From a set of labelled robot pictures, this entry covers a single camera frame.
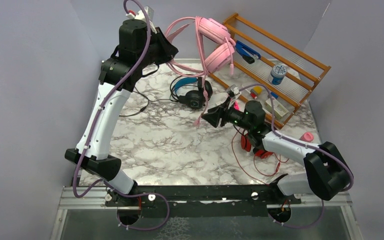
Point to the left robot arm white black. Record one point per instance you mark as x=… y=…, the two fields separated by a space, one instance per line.
x=138 y=48

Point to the blue white round container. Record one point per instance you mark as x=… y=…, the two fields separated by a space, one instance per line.
x=277 y=74

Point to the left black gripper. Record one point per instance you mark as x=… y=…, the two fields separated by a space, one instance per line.
x=168 y=50

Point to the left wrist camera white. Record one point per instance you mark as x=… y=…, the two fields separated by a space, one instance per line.
x=140 y=15

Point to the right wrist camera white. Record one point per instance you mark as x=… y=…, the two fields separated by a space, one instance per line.
x=233 y=93

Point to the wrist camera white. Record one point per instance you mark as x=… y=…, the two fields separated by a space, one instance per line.
x=233 y=93
x=140 y=15

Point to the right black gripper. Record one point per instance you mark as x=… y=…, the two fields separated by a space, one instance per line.
x=213 y=116

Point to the red black headphones with cable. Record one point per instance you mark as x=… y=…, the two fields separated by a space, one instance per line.
x=262 y=154

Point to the blue black tool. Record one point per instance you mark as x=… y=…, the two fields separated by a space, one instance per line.
x=248 y=54

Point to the yellow red small block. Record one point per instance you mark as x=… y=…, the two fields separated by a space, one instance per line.
x=255 y=92

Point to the white small box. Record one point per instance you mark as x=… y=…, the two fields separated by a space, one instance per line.
x=273 y=105

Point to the pink headphones with cable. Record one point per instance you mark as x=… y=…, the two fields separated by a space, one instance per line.
x=214 y=43

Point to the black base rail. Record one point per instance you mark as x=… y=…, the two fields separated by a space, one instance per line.
x=195 y=201

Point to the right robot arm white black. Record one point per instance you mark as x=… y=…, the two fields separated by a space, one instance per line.
x=326 y=172

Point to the small pink cup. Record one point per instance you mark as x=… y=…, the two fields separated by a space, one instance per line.
x=307 y=137

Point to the orange wooden rack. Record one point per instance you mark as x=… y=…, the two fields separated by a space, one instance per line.
x=304 y=72

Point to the pink highlighter marker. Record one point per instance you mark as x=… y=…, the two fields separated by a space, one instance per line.
x=236 y=106

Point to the black blue headphones with cable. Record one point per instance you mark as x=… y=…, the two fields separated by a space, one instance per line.
x=195 y=98

